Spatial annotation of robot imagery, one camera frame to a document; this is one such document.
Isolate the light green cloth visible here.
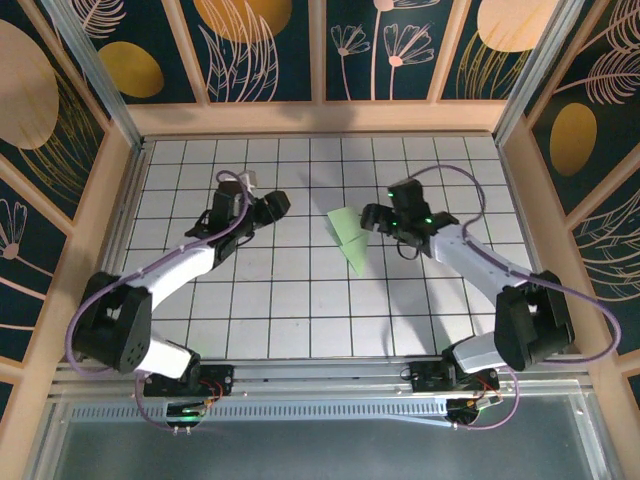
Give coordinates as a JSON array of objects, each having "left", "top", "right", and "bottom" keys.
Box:
[{"left": 325, "top": 206, "right": 371, "bottom": 276}]

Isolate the black controller board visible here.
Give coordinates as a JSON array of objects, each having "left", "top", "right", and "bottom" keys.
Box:
[
  {"left": 164, "top": 398, "right": 224, "bottom": 434},
  {"left": 446, "top": 392, "right": 504, "bottom": 430}
]

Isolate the grey translucent panel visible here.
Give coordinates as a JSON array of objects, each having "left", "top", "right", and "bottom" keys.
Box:
[{"left": 27, "top": 394, "right": 619, "bottom": 480}]

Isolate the aluminium side rail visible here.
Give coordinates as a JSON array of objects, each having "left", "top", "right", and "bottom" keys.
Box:
[{"left": 78, "top": 139, "right": 154, "bottom": 361}]

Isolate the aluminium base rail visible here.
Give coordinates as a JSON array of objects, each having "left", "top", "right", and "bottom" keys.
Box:
[{"left": 47, "top": 352, "right": 599, "bottom": 401}]

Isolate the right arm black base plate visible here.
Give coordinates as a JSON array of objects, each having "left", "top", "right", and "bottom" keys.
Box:
[{"left": 409, "top": 360, "right": 500, "bottom": 396}]

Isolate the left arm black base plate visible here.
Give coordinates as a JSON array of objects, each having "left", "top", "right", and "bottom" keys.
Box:
[{"left": 143, "top": 363, "right": 235, "bottom": 399}]

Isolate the grey slotted cable duct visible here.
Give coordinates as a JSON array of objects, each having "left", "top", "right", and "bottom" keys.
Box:
[{"left": 69, "top": 403, "right": 451, "bottom": 422}]

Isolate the aluminium corner post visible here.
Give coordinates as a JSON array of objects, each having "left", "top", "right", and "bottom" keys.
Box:
[
  {"left": 42, "top": 0, "right": 147, "bottom": 147},
  {"left": 492, "top": 0, "right": 585, "bottom": 144}
]

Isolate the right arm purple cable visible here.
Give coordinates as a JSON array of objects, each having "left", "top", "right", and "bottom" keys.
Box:
[{"left": 409, "top": 164, "right": 623, "bottom": 430}]

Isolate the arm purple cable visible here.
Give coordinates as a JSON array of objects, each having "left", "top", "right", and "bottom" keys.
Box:
[
  {"left": 409, "top": 164, "right": 623, "bottom": 430},
  {"left": 64, "top": 169, "right": 259, "bottom": 432}
]

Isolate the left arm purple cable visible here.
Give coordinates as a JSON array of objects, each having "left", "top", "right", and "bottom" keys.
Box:
[{"left": 64, "top": 169, "right": 259, "bottom": 432}]

